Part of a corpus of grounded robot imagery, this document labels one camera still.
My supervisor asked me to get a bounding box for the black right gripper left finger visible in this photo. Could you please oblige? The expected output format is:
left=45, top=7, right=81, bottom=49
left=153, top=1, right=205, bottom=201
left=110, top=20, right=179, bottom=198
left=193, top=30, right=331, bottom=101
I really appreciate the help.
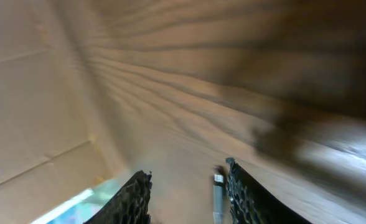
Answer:
left=84, top=170, right=152, bottom=224

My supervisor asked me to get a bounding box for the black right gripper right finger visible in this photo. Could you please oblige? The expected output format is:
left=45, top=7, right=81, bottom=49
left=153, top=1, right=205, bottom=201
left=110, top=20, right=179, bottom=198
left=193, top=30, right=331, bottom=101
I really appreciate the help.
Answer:
left=226, top=157, right=311, bottom=224

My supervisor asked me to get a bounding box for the black charging cable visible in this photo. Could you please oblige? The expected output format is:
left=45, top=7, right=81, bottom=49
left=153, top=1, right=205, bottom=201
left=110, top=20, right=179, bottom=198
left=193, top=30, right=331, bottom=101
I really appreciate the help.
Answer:
left=212, top=165, right=226, bottom=224

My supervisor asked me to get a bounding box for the blue smartphone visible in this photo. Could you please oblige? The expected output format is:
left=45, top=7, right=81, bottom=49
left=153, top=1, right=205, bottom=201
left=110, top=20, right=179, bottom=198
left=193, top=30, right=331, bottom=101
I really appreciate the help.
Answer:
left=32, top=179, right=122, bottom=224

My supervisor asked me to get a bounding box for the brown cardboard sheet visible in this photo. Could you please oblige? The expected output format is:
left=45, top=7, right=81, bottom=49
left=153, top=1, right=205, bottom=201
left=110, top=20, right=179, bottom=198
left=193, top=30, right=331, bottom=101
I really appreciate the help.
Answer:
left=0, top=0, right=109, bottom=223

